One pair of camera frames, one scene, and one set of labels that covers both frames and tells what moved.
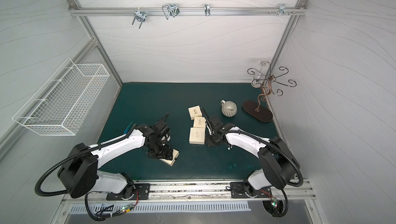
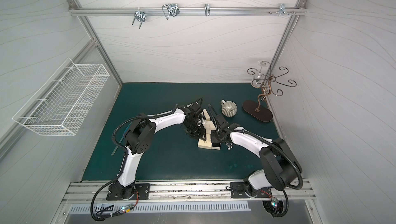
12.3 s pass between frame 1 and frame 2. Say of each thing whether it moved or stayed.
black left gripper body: moved
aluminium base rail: stayed
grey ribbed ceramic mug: stayed
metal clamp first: stayed
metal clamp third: stayed
